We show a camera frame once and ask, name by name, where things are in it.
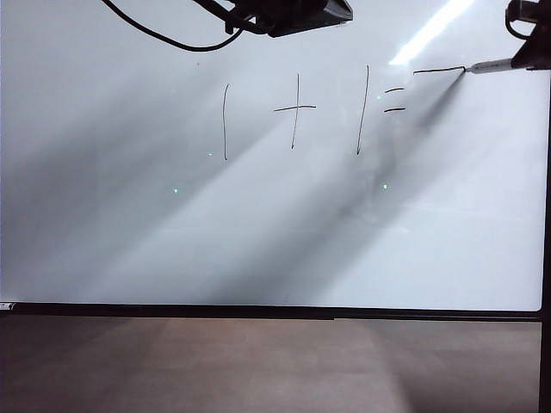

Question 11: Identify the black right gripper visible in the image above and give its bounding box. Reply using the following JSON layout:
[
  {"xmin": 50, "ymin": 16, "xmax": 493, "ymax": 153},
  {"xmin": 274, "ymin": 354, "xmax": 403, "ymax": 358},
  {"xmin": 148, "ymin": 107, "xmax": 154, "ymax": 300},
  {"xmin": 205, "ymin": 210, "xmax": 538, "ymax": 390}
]
[{"xmin": 510, "ymin": 23, "xmax": 551, "ymax": 72}]

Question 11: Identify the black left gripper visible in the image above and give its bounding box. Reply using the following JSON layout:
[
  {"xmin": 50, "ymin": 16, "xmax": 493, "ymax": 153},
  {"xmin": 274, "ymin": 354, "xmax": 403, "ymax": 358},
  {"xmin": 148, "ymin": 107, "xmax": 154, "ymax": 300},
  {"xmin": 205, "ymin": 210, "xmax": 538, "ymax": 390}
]
[{"xmin": 240, "ymin": 0, "xmax": 355, "ymax": 39}]

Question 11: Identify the grey marker pen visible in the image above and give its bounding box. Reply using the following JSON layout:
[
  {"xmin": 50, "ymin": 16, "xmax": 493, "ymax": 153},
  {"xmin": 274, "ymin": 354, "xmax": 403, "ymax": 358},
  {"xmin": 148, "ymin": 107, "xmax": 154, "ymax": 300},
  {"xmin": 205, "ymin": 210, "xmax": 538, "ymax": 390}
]
[{"xmin": 470, "ymin": 59, "xmax": 517, "ymax": 76}]

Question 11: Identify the white whiteboard with black writing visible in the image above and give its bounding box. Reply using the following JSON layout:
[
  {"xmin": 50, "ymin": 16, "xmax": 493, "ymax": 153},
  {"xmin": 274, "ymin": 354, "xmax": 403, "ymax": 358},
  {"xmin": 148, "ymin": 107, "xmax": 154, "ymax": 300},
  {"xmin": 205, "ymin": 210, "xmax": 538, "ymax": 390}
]
[{"xmin": 0, "ymin": 0, "xmax": 551, "ymax": 312}]

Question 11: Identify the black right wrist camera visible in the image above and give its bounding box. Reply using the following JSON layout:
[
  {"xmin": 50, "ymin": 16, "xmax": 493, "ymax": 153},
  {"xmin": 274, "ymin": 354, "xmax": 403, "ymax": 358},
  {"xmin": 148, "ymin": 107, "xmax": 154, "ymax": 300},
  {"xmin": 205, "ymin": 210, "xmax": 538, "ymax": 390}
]
[{"xmin": 518, "ymin": 0, "xmax": 551, "ymax": 26}]

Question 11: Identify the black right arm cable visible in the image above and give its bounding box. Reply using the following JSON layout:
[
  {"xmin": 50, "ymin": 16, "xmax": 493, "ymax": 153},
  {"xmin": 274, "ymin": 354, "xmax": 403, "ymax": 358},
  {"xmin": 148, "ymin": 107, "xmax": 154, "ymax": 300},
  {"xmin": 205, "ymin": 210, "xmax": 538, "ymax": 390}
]
[{"xmin": 504, "ymin": 0, "xmax": 536, "ymax": 39}]

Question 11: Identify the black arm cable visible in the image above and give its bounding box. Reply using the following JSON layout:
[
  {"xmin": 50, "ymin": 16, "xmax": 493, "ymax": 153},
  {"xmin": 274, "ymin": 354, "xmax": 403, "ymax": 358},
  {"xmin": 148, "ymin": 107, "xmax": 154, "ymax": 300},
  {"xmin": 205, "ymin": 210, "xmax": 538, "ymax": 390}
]
[
  {"xmin": 504, "ymin": 0, "xmax": 536, "ymax": 39},
  {"xmin": 100, "ymin": 0, "xmax": 245, "ymax": 53}
]

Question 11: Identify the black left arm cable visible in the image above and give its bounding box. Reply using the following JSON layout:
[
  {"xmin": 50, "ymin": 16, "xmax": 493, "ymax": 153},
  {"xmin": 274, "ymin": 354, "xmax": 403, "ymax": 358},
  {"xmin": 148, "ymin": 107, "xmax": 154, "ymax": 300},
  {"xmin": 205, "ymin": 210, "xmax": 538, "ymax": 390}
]
[{"xmin": 100, "ymin": 0, "xmax": 245, "ymax": 53}]

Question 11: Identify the black whiteboard bottom rail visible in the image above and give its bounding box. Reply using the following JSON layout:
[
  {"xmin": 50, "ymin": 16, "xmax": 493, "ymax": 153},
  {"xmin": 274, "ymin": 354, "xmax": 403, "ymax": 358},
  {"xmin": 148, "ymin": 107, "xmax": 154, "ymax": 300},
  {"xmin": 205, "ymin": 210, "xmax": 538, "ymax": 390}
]
[{"xmin": 0, "ymin": 302, "xmax": 543, "ymax": 323}]

